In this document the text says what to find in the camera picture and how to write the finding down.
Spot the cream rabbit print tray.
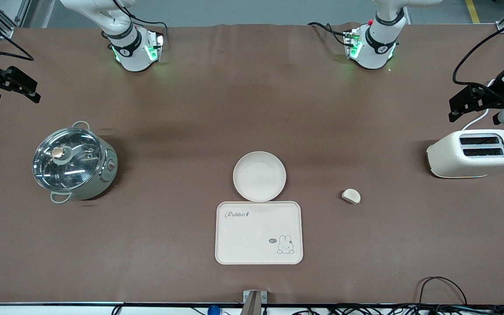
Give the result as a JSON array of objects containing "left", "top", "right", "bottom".
[{"left": 215, "top": 201, "right": 303, "bottom": 265}]

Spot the black left base cable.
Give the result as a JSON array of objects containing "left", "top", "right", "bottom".
[{"left": 308, "top": 21, "right": 350, "bottom": 47}]

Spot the white toaster power cable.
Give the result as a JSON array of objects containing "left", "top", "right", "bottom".
[{"left": 461, "top": 79, "right": 496, "bottom": 131}]

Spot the cream two-slot toaster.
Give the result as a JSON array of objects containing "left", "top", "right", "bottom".
[{"left": 426, "top": 129, "right": 504, "bottom": 179}]

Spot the brown table mat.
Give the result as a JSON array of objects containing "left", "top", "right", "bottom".
[{"left": 0, "top": 23, "right": 504, "bottom": 305}]

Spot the grey metal bracket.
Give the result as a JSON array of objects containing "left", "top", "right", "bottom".
[{"left": 243, "top": 290, "right": 267, "bottom": 315}]

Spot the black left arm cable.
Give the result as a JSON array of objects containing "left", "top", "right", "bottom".
[{"left": 452, "top": 12, "right": 504, "bottom": 88}]

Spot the round cream plate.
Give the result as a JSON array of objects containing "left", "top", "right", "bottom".
[{"left": 233, "top": 151, "right": 287, "bottom": 202}]

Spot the black looped cable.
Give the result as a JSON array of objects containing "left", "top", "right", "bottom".
[{"left": 418, "top": 276, "right": 468, "bottom": 307}]

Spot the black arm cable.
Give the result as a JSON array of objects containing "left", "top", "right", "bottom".
[
  {"left": 452, "top": 12, "right": 504, "bottom": 88},
  {"left": 0, "top": 8, "right": 35, "bottom": 62}
]

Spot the glass pot lid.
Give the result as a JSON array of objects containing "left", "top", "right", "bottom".
[{"left": 32, "top": 127, "right": 104, "bottom": 192}]

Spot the steel electric cooking pot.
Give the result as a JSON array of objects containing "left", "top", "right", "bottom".
[{"left": 32, "top": 121, "right": 118, "bottom": 204}]

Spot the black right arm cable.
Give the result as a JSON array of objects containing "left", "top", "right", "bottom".
[{"left": 0, "top": 8, "right": 35, "bottom": 62}]

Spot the black cable bundle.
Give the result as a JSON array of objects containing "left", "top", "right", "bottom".
[{"left": 291, "top": 304, "right": 504, "bottom": 315}]

